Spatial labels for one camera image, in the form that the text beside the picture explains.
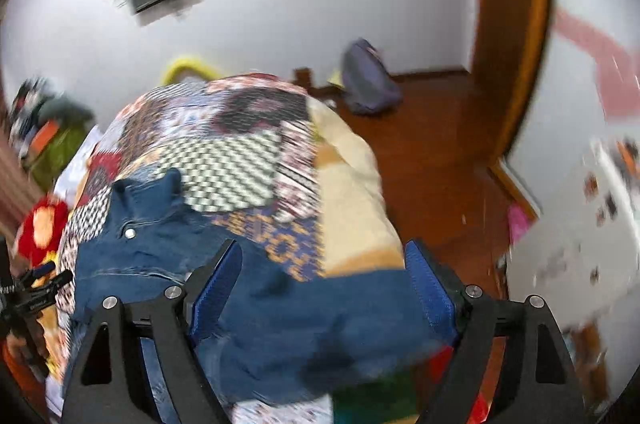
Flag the grey purple backpack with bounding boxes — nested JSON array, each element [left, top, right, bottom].
[[340, 38, 404, 115]]

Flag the pink wall decoration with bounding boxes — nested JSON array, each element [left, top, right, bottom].
[[554, 7, 640, 121]]

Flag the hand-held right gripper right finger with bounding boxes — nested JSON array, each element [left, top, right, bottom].
[[404, 238, 587, 424]]

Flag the yellow curved object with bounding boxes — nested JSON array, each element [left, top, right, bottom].
[[160, 54, 222, 88]]

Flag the red and green cloth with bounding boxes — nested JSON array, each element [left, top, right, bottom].
[[330, 344, 493, 424]]

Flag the cream tan blanket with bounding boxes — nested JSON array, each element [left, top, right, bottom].
[[306, 97, 407, 281]]

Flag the white cloth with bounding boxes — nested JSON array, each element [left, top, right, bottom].
[[52, 128, 103, 206]]

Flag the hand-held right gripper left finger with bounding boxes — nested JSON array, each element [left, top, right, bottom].
[[62, 238, 244, 424]]

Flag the pink object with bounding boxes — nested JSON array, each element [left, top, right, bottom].
[[507, 203, 532, 246]]

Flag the red plush toy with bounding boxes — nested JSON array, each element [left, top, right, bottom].
[[14, 196, 72, 269]]

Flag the white cabinet with stickers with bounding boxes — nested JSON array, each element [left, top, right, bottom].
[[504, 138, 640, 407]]

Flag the blue denim jeans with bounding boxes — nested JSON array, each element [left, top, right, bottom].
[[72, 168, 458, 424]]

